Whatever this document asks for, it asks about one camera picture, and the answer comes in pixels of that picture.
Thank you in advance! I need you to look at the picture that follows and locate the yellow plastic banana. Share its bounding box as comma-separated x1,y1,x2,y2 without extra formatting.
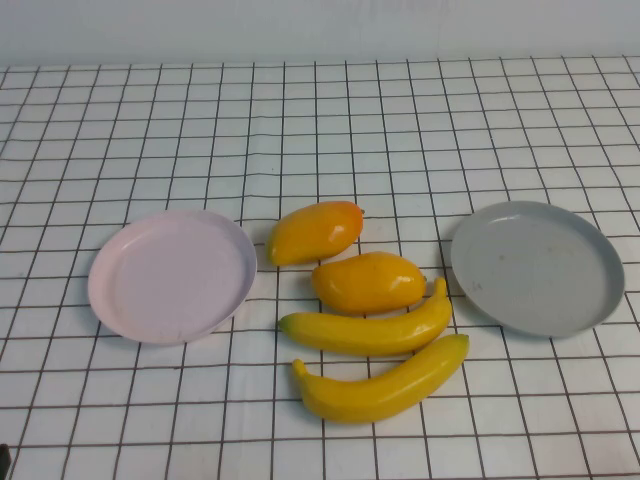
291,333,471,425

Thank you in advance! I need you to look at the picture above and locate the pink round plate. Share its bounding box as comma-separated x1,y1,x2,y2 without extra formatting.
88,209,259,346

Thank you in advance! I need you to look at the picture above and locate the grey round plate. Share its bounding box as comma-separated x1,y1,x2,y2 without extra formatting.
450,200,626,340

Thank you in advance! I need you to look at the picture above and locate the mango with orange blush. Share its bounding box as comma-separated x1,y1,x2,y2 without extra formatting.
265,200,365,267

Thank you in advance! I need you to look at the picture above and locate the white black-grid tablecloth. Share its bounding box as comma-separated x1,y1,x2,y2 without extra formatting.
0,54,640,480

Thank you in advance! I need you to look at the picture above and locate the yellow banana with green tip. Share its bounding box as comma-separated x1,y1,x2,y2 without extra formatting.
278,276,455,357

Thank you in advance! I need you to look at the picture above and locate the plain yellow mango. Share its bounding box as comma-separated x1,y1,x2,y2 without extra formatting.
311,252,427,316

